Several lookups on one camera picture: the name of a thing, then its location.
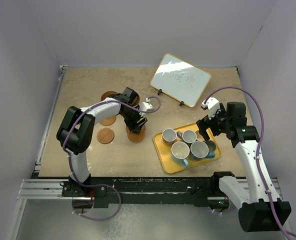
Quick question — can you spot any plain orange coaster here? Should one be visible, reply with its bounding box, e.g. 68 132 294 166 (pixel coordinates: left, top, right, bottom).
126 125 146 143
96 128 115 144

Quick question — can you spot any blue patterned mug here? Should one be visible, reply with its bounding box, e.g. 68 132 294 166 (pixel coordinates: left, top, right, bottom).
190 141 216 162

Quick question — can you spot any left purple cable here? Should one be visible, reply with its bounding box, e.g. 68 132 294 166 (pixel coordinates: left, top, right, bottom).
62 96 162 221

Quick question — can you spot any large teal mug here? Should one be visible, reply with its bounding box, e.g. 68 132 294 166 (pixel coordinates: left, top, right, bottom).
170 141 190 168

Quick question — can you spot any purple cable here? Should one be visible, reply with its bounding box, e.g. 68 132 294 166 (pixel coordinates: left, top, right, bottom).
205 86 296 240
62 96 162 221

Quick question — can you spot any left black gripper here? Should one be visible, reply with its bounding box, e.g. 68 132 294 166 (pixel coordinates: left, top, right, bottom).
120 106 147 135

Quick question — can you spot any small whiteboard with wooden frame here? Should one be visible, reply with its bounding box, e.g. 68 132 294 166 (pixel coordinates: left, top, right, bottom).
150 53 212 108

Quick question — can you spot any small grey cup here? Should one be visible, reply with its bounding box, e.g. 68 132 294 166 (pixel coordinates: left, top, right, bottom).
205 140 217 153

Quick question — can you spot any light woven coaster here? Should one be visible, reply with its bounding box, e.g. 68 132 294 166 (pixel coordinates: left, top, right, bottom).
99 115 117 126

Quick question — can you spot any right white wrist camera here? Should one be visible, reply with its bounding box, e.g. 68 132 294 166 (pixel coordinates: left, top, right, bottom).
201 97 221 119

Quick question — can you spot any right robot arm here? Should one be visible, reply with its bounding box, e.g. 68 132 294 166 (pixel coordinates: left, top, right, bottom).
196 97 292 232

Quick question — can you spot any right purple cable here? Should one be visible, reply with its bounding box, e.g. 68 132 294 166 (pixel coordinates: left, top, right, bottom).
205 86 296 240

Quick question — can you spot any dark brown ringed coaster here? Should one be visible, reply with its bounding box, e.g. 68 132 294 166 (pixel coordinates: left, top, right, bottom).
132 94 140 107

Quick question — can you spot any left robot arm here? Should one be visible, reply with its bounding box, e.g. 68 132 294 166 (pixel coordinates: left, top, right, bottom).
56 87 155 196

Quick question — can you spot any grey handled mug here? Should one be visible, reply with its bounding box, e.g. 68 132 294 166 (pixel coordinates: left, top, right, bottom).
182 130 197 145

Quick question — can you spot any plain orange front coaster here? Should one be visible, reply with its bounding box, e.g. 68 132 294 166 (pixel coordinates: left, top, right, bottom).
126 125 146 143

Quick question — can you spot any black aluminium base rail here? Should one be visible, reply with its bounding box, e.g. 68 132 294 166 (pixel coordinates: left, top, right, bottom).
17 171 281 209

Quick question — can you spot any pink handled patterned mug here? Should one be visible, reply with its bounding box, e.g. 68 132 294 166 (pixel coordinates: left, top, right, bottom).
162 128 181 146

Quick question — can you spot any yellow tray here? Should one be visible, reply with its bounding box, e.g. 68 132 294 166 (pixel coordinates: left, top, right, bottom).
153 123 222 174

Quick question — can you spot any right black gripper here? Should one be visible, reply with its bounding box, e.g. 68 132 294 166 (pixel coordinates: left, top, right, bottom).
196 104 232 141

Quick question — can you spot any small orange cup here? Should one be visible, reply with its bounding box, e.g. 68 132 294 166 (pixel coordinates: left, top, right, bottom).
195 130 204 141

